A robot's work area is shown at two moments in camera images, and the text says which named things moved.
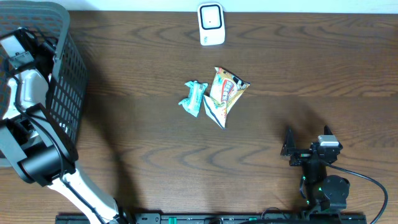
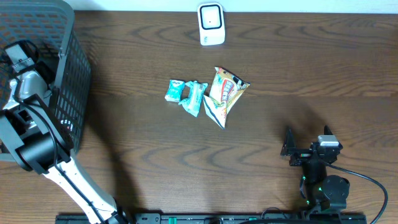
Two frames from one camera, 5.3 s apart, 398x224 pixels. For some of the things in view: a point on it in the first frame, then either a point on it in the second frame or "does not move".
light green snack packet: (192, 104) does not move
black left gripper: (49, 48) -> (41, 65)
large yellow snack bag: (226, 88) does not move
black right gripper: (289, 148) does not move
